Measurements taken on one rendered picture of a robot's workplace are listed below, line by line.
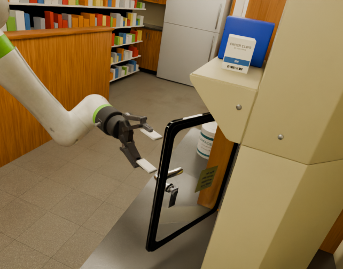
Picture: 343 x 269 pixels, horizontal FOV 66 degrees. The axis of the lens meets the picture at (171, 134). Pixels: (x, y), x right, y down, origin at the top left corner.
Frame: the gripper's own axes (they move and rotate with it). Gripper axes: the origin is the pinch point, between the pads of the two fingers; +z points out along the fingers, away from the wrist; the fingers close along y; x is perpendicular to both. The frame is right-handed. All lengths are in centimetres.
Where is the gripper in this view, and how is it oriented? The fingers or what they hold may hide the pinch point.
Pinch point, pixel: (151, 152)
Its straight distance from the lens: 79.1
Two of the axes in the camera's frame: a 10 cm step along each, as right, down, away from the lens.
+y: 1.6, -8.8, -4.5
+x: 7.3, -2.1, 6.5
